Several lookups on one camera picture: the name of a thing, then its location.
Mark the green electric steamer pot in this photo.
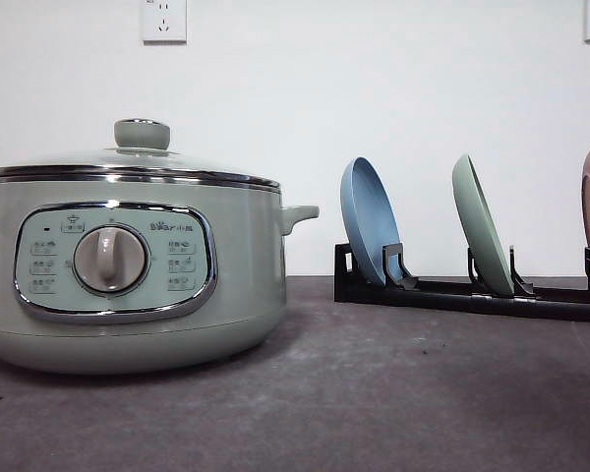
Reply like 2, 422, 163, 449
0, 178, 320, 376

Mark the blue plate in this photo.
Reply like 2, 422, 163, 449
340, 157, 402, 285

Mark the black plate rack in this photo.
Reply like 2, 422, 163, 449
334, 243, 590, 322

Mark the glass steamer lid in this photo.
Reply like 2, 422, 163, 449
0, 118, 281, 191

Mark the left white wall socket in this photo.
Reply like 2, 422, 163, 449
142, 0, 188, 47

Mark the green plate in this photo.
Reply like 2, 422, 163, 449
452, 154, 514, 297

